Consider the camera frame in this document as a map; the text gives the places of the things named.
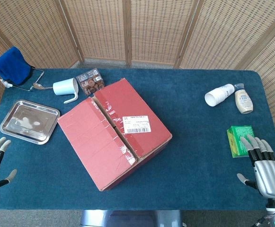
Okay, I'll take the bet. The green carton box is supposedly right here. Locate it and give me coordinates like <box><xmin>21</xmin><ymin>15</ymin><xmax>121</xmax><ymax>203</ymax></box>
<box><xmin>226</xmin><ymin>125</ymin><xmax>256</xmax><ymax>158</ymax></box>

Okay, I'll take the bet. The stack of white paper cups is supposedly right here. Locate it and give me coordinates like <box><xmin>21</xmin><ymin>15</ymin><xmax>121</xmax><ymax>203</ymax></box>
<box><xmin>204</xmin><ymin>83</ymin><xmax>235</xmax><ymax>107</ymax></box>

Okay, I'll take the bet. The pale plastic mug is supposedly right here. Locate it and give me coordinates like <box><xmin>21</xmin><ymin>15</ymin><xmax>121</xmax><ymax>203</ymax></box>
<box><xmin>53</xmin><ymin>77</ymin><xmax>79</xmax><ymax>105</ymax></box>

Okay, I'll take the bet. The cream squeeze sauce bottle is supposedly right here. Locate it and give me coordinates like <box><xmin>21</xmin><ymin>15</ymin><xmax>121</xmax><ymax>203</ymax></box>
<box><xmin>233</xmin><ymin>83</ymin><xmax>254</xmax><ymax>115</ymax></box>

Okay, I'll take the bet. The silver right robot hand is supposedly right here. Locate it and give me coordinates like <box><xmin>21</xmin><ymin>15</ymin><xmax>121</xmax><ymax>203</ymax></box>
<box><xmin>236</xmin><ymin>134</ymin><xmax>275</xmax><ymax>199</ymax></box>

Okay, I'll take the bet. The stainless steel tray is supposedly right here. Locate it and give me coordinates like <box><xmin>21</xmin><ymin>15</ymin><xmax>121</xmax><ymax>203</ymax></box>
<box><xmin>0</xmin><ymin>99</ymin><xmax>61</xmax><ymax>145</ymax></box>

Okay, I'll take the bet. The metal wire rack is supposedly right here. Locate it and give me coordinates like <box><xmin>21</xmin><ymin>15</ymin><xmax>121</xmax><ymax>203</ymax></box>
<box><xmin>0</xmin><ymin>66</ymin><xmax>44</xmax><ymax>92</ymax></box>

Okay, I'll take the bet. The metal spoon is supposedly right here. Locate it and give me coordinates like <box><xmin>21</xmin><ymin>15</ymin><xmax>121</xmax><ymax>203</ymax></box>
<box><xmin>32</xmin><ymin>82</ymin><xmax>53</xmax><ymax>90</ymax></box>

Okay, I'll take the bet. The red cardboard shipping box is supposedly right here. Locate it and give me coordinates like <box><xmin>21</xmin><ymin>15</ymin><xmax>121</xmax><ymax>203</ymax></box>
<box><xmin>57</xmin><ymin>78</ymin><xmax>173</xmax><ymax>192</ymax></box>

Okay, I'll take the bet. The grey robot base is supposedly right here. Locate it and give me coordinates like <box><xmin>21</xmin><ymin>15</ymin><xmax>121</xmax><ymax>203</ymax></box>
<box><xmin>80</xmin><ymin>210</ymin><xmax>183</xmax><ymax>227</ymax></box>

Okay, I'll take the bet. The woven bamboo folding screen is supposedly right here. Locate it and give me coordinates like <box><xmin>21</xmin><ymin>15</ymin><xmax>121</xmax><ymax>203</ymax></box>
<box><xmin>0</xmin><ymin>0</ymin><xmax>275</xmax><ymax>171</ymax></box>

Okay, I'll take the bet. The blue carpet table cover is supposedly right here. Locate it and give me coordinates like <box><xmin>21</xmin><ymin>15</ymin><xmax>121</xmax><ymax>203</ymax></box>
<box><xmin>0</xmin><ymin>68</ymin><xmax>275</xmax><ymax>211</ymax></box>

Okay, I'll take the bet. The blue towel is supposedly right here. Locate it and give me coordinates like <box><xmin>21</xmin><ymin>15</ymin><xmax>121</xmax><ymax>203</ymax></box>
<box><xmin>0</xmin><ymin>46</ymin><xmax>33</xmax><ymax>86</ymax></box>

